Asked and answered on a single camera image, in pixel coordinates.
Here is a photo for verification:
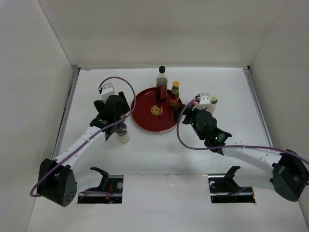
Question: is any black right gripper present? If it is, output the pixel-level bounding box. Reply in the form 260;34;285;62
173;103;207;140

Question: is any yellow cap red sauce bottle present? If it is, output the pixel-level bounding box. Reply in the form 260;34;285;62
169;81;180;107

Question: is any tall dark bottle red label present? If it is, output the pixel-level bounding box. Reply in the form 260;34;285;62
156;66;168;102

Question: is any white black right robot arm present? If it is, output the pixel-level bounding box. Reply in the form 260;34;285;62
173;104;309;202

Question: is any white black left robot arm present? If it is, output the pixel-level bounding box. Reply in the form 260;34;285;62
36;92;130;207

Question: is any red round lacquer tray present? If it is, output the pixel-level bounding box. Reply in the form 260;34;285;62
131;87;182;132

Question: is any pale squeeze bottle yellow cap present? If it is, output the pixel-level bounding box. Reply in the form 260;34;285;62
206;95;218;114

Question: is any clear grinder with black top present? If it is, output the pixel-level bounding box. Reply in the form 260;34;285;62
114;122;130;144

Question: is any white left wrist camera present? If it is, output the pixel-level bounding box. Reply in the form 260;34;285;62
98;83;116;103

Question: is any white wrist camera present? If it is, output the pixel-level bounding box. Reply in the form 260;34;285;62
193;93;211;110
98;83;116;103

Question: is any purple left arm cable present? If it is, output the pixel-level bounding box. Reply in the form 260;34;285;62
29;76;137;198

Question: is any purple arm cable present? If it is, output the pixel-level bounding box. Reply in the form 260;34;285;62
29;76;137;198
176;98;309;196

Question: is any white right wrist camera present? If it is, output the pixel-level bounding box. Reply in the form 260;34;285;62
193;93;211;110

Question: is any left aluminium table rail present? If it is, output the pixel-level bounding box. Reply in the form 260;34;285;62
49;65;81;160

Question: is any aluminium table rail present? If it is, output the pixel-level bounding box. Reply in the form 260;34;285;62
243;67;273;147
49;65;81;160
72;64;250;70

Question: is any back aluminium table rail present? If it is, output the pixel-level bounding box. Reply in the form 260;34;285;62
72;64;250;70

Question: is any right aluminium table rail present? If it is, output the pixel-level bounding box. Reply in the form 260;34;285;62
243;67;273;147

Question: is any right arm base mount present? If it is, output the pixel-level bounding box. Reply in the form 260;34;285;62
208;166;255;203

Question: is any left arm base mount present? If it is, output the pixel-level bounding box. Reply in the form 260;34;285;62
77;167;124;204

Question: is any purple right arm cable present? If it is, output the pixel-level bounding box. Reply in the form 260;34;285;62
176;98;309;196

